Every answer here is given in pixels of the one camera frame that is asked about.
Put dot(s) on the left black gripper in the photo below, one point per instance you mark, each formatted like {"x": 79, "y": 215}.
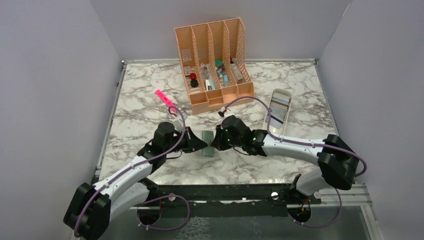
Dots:
{"x": 193, "y": 142}

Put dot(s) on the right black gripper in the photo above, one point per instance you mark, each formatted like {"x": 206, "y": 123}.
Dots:
{"x": 218, "y": 141}

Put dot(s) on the green card holder wallet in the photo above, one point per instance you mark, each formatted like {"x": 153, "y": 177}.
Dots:
{"x": 207, "y": 136}

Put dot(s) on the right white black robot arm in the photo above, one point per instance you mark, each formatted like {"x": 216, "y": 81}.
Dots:
{"x": 337, "y": 163}

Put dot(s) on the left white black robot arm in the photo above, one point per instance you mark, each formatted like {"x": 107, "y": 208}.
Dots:
{"x": 94, "y": 206}

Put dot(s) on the pink highlighter marker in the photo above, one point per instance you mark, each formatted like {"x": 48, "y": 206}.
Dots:
{"x": 165, "y": 99}

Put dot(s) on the black round stamp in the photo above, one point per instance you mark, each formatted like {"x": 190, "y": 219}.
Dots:
{"x": 194, "y": 83}

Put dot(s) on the red round cap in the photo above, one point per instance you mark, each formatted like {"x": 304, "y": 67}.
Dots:
{"x": 193, "y": 76}

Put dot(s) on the grey red stapler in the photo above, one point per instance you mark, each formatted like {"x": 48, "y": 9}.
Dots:
{"x": 236, "y": 71}

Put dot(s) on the white oblong plastic tray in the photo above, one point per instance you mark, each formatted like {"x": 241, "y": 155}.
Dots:
{"x": 278, "y": 112}

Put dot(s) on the green eraser block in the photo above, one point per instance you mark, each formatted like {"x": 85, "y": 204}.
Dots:
{"x": 218, "y": 63}

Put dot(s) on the orange plastic desk organizer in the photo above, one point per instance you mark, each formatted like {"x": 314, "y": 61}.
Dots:
{"x": 198, "y": 47}

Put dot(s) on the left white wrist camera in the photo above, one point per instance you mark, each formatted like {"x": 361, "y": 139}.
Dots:
{"x": 178, "y": 123}

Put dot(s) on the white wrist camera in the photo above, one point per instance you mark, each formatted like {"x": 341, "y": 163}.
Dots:
{"x": 178, "y": 123}
{"x": 225, "y": 113}

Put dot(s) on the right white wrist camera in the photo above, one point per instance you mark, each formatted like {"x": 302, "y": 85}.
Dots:
{"x": 225, "y": 113}

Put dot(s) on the black metal base rail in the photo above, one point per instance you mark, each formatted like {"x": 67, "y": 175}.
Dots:
{"x": 219, "y": 200}

